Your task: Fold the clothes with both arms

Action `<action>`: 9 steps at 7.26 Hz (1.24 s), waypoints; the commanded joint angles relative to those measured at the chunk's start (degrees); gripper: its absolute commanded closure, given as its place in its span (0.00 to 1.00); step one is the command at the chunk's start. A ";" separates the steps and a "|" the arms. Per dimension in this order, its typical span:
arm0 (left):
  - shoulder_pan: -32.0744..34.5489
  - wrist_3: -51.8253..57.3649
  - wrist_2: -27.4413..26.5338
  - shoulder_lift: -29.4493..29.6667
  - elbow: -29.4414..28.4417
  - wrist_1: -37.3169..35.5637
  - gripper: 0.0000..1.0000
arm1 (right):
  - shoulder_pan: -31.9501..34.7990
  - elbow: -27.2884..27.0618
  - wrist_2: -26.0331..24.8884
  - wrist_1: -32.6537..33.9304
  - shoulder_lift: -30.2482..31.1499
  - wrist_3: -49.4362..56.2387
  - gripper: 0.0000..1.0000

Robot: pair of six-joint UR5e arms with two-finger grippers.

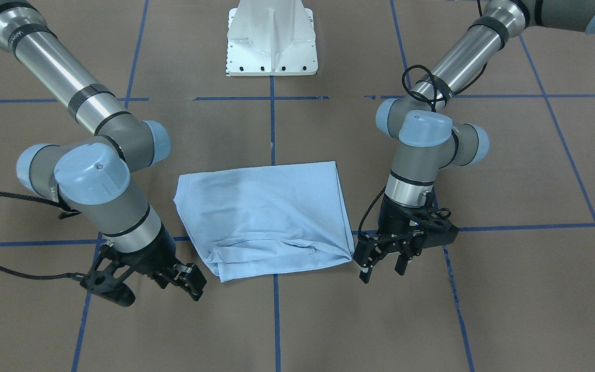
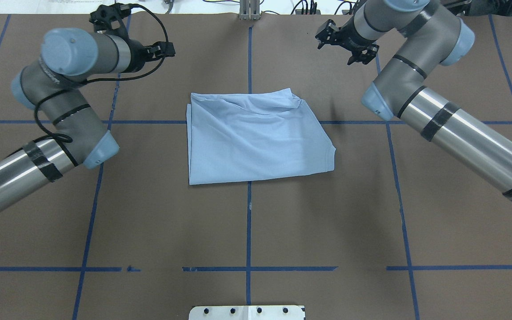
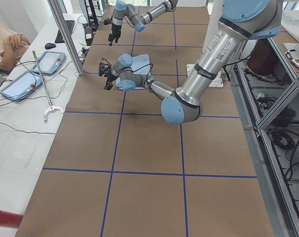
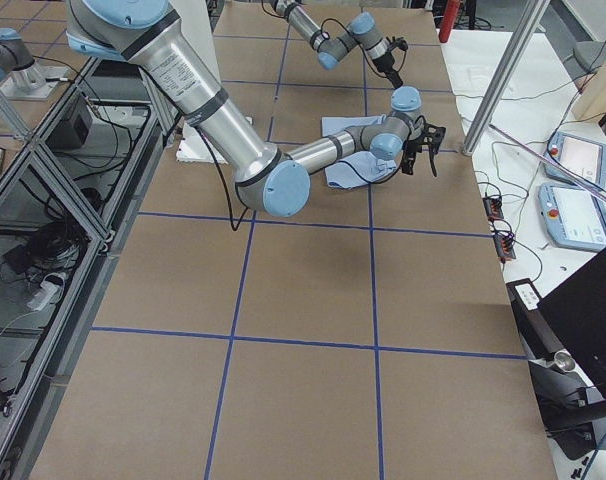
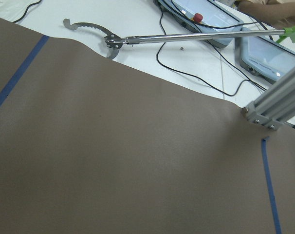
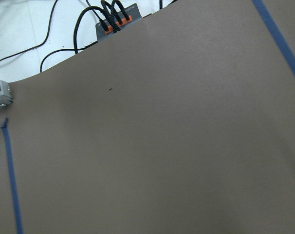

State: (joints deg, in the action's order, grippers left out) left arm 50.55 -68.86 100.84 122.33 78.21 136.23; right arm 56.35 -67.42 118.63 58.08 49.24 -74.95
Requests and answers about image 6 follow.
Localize grey power strip orange sockets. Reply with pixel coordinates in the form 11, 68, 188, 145
95, 2, 142, 42

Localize blue tape grid lines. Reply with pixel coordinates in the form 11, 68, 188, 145
2, 0, 295, 234

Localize black cable on floor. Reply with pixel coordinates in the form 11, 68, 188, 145
0, 0, 129, 73

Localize aluminium frame post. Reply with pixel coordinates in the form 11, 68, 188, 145
0, 80, 13, 109

